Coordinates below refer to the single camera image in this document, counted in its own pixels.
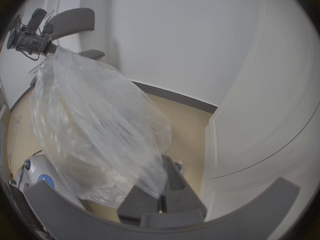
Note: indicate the white wardrobe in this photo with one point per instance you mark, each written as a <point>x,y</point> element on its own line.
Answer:
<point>250,109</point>

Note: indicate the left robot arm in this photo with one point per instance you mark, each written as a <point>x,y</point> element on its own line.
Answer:
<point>37,16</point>

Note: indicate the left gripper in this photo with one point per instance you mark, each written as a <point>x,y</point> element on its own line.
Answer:
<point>33,44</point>

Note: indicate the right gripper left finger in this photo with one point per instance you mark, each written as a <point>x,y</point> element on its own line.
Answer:
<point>135,206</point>

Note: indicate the grey chair with white legs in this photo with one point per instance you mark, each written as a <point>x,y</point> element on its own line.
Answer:
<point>75,21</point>

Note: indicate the clear plastic bag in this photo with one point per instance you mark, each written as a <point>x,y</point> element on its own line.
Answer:
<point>100,109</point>

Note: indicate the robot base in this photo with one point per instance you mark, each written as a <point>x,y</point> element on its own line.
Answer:
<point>35,166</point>

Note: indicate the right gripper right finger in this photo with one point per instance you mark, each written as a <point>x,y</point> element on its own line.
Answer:
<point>180,199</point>

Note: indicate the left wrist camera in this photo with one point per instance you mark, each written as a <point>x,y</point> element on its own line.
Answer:
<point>48,29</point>

